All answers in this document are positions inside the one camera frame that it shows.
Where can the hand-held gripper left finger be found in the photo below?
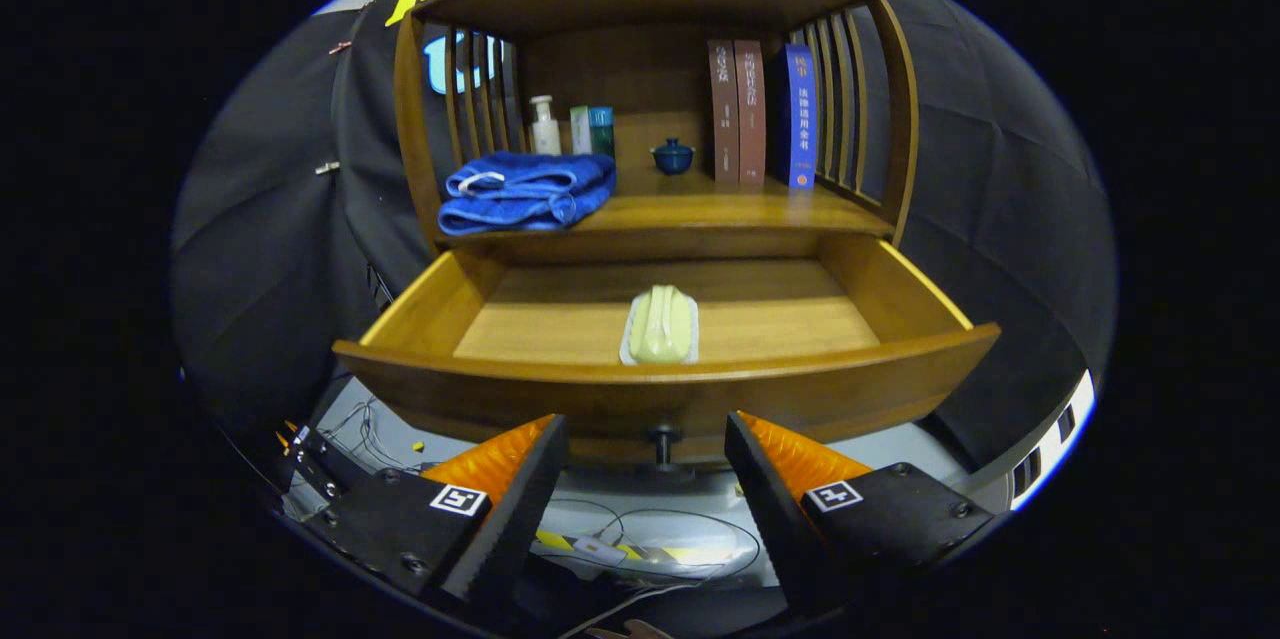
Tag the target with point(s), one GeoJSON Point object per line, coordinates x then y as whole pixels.
{"type": "Point", "coordinates": [515, 519]}

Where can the pale green holder white base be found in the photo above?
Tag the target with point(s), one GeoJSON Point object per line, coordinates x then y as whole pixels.
{"type": "Point", "coordinates": [660, 329]}

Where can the black backdrop cloth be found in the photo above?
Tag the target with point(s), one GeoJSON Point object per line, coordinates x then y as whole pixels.
{"type": "Point", "coordinates": [1000, 219]}

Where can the blue book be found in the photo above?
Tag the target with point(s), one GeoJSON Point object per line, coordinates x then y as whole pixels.
{"type": "Point", "coordinates": [800, 119]}

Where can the wooden countertop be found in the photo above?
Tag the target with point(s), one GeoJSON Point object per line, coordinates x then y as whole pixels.
{"type": "Point", "coordinates": [720, 209]}

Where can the white and green box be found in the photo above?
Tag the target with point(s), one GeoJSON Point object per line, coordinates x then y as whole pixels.
{"type": "Point", "coordinates": [580, 131]}

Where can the small white device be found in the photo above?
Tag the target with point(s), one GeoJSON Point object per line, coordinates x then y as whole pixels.
{"type": "Point", "coordinates": [600, 550]}

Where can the teal bottle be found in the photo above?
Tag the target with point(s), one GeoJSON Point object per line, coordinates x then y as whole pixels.
{"type": "Point", "coordinates": [602, 131]}

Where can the wooden drawer with dark knob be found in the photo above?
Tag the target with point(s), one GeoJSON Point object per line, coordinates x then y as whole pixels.
{"type": "Point", "coordinates": [560, 314]}

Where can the yellow and black floor tape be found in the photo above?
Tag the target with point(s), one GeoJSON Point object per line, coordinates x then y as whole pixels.
{"type": "Point", "coordinates": [655, 553]}

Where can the blue folded towel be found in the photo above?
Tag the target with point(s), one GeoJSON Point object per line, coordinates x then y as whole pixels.
{"type": "Point", "coordinates": [530, 194]}

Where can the blue lidded teacup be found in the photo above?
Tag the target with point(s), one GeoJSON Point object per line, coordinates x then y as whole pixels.
{"type": "Point", "coordinates": [672, 159]}

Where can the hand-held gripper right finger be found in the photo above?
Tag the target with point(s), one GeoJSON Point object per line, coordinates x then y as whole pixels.
{"type": "Point", "coordinates": [770, 519]}

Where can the white panel with dark slots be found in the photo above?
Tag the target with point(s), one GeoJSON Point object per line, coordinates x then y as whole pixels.
{"type": "Point", "coordinates": [1045, 454]}

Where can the dark brown book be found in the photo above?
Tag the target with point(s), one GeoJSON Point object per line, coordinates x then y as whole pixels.
{"type": "Point", "coordinates": [723, 119]}

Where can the white pump bottle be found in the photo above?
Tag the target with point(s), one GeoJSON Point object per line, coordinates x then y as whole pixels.
{"type": "Point", "coordinates": [545, 134]}

